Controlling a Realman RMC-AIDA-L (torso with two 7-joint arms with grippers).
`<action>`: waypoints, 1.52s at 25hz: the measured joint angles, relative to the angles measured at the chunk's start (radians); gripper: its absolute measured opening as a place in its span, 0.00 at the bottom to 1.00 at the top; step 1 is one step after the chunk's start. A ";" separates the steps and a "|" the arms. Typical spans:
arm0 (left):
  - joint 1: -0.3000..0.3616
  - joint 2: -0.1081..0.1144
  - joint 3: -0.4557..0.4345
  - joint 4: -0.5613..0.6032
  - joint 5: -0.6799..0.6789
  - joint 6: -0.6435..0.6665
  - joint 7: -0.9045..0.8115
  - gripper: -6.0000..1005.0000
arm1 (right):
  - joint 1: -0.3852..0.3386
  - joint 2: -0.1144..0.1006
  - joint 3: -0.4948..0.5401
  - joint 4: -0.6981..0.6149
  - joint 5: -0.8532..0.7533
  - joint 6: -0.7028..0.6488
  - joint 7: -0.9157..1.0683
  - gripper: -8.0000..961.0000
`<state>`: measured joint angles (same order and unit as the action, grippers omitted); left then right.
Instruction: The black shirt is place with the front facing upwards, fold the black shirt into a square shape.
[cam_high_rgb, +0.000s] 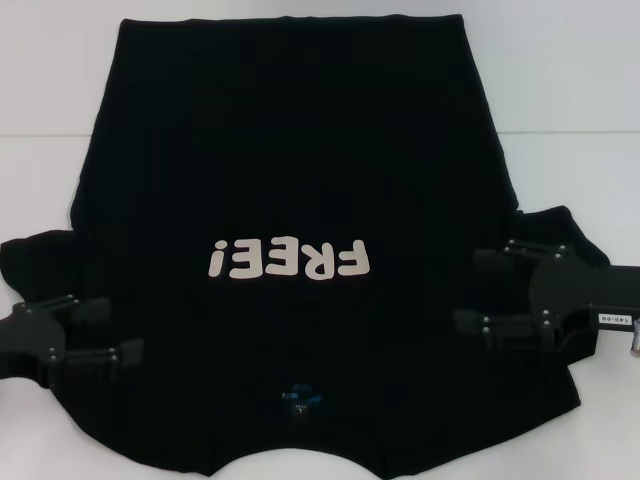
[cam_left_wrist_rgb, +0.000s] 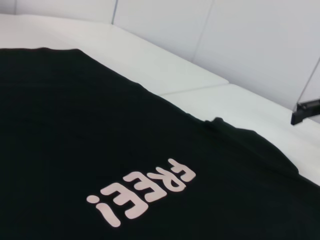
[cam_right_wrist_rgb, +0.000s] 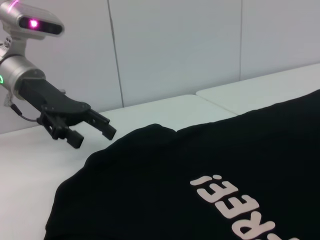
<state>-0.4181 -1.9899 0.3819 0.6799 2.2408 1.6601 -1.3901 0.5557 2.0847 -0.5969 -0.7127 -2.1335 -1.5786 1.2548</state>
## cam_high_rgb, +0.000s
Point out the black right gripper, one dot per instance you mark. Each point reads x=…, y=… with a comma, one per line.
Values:
x=560, y=290

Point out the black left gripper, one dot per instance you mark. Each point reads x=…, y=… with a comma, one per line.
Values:
x=30, y=345

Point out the black shirt with FREE print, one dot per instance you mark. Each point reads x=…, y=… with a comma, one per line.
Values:
x=300, y=150

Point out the silver connector on right gripper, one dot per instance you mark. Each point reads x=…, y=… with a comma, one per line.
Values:
x=636, y=340

